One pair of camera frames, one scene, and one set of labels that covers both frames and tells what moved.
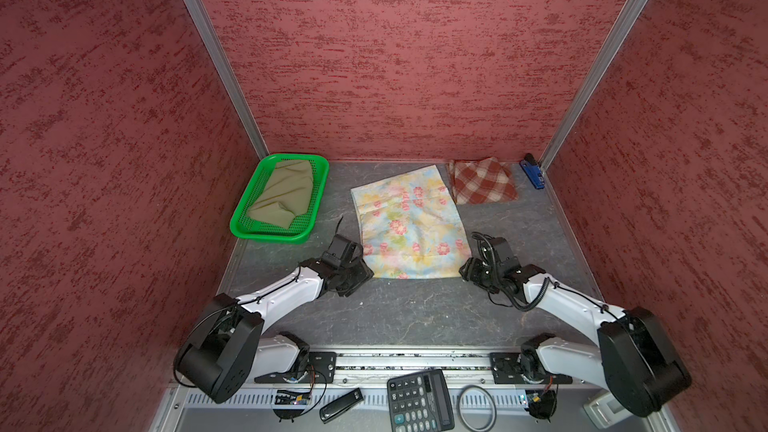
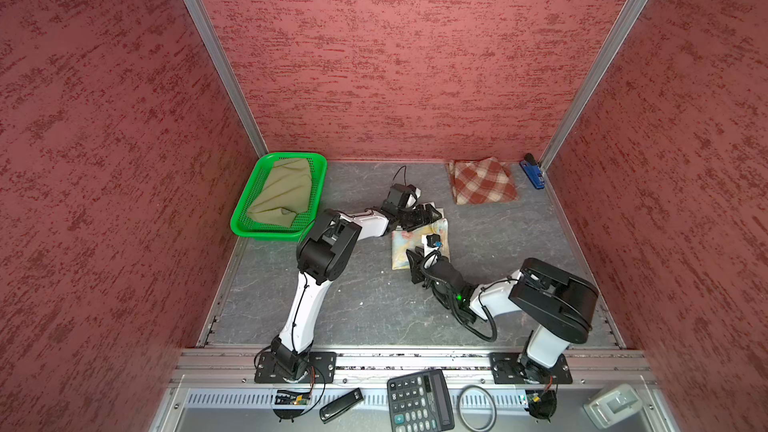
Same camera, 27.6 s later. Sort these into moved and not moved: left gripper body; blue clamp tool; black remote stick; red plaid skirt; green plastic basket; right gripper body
Moved: right gripper body; left gripper body
Not moved: green plastic basket; red plaid skirt; black remote stick; blue clamp tool
